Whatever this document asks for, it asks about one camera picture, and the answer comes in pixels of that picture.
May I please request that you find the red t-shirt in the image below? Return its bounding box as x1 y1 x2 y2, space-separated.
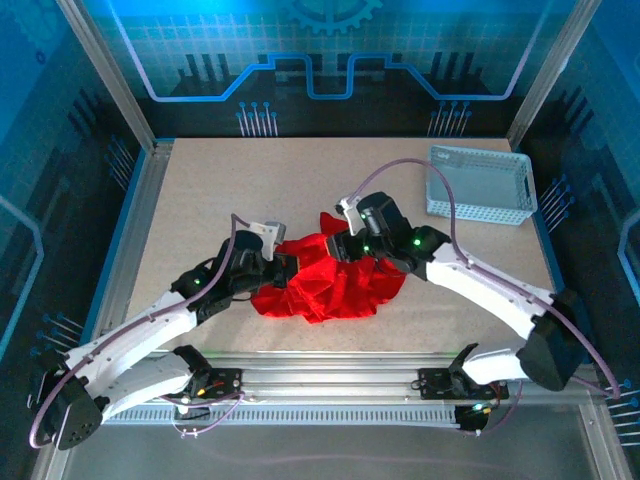
249 212 409 325

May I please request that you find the pale perforated plastic basket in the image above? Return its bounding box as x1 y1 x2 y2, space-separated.
424 144 540 228

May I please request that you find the blue table side trim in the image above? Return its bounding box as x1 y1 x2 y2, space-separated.
74 147 149 364

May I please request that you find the grey metal panel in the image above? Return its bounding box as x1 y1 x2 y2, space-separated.
29 389 634 480

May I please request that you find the black controller box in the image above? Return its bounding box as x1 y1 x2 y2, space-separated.
453 403 490 437

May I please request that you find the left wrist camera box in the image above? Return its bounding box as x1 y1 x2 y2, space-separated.
251 221 288 262

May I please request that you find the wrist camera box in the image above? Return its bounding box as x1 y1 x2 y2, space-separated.
251 221 288 262
335 195 367 237

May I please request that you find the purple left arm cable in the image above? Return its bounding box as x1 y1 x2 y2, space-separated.
28 213 251 449

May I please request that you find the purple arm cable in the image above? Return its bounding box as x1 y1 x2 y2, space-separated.
352 158 622 436
28 213 251 449

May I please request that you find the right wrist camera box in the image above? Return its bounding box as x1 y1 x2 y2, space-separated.
335 195 367 237

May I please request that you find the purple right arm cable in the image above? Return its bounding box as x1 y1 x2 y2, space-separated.
352 158 622 436

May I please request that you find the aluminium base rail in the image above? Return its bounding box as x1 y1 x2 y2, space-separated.
64 351 601 406

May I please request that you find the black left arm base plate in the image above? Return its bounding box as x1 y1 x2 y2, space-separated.
164 367 245 401

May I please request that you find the aluminium table side rail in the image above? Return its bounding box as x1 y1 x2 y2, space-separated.
84 139 175 364

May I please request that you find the slotted grey cable duct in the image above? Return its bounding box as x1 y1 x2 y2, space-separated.
77 404 461 427

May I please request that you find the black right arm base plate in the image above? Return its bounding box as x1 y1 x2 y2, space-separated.
417 367 510 401

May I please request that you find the aluminium frame post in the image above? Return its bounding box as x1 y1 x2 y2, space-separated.
503 0 604 146
55 0 162 152

